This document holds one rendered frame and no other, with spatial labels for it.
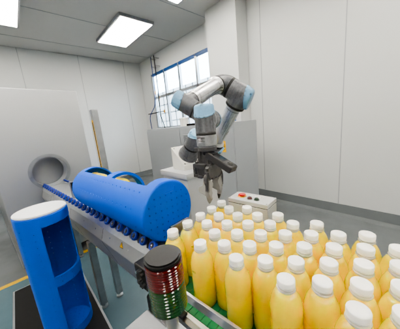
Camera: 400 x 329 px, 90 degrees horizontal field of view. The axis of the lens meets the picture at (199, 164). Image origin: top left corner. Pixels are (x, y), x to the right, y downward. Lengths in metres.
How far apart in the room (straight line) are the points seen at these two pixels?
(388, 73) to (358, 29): 0.63
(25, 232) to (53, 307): 0.53
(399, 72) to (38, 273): 3.70
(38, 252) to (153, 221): 0.87
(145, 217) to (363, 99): 2.95
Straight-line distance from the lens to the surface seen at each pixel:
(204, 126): 0.71
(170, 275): 0.36
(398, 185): 3.37
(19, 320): 2.35
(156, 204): 0.90
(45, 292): 1.74
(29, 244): 1.60
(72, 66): 6.32
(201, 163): 0.76
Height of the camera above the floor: 1.47
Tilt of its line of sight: 11 degrees down
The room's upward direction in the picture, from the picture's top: 6 degrees counter-clockwise
